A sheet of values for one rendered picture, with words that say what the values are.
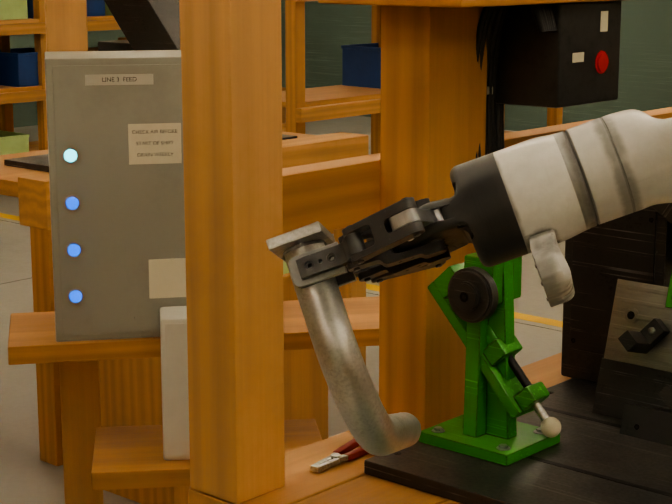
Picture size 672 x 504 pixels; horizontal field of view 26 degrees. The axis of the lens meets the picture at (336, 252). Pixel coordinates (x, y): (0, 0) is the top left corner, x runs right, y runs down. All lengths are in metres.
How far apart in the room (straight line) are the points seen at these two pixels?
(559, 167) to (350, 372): 0.20
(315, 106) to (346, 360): 6.22
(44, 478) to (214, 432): 2.71
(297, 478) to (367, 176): 0.45
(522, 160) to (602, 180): 0.06
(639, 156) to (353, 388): 0.25
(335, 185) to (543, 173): 1.08
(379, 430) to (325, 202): 1.02
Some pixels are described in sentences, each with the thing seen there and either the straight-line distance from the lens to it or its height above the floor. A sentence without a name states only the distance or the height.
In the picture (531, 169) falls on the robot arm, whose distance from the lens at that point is 0.99.
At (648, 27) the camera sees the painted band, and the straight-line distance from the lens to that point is 12.40.
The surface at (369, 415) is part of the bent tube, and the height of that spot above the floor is 1.25.
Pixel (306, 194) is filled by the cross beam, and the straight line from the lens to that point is 2.01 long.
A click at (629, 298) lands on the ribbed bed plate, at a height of 1.07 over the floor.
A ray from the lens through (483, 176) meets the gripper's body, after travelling 1.00.
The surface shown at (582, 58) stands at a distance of 2.17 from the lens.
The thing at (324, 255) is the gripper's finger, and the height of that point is 1.37.
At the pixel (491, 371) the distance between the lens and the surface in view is 1.99.
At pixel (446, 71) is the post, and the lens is 2.08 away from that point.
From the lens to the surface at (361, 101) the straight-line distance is 7.46.
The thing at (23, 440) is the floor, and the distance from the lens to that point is 4.92.
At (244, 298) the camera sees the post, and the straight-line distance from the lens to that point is 1.82.
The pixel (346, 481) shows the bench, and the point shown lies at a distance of 1.97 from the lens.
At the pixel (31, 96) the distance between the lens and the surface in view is 9.79.
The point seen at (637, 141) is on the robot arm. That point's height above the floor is 1.45.
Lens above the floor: 1.57
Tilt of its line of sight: 12 degrees down
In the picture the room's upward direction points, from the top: straight up
